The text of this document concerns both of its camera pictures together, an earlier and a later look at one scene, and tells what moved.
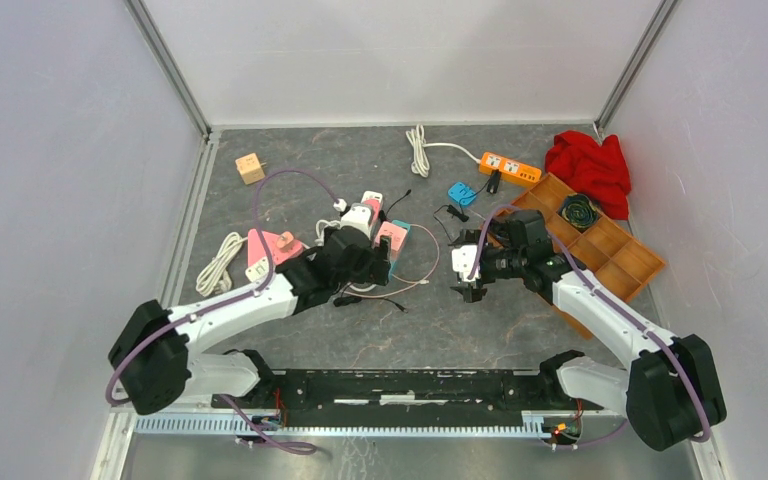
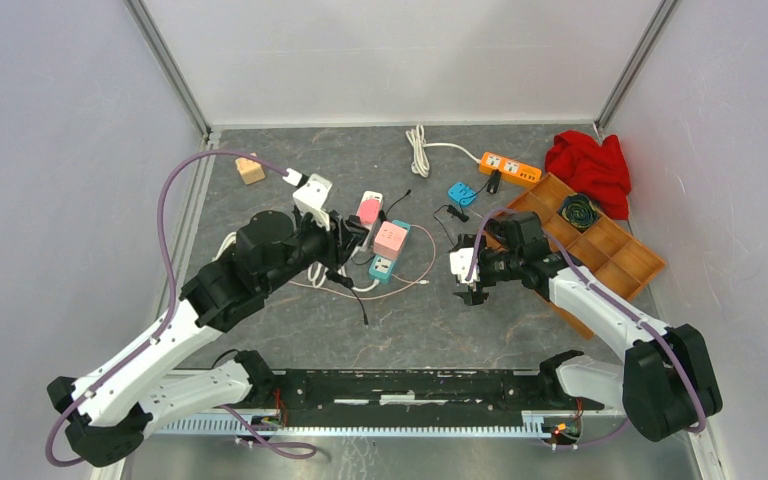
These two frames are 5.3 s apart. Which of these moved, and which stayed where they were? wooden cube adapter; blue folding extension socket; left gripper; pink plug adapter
Moved: left gripper
Stayed: blue folding extension socket; wooden cube adapter; pink plug adapter
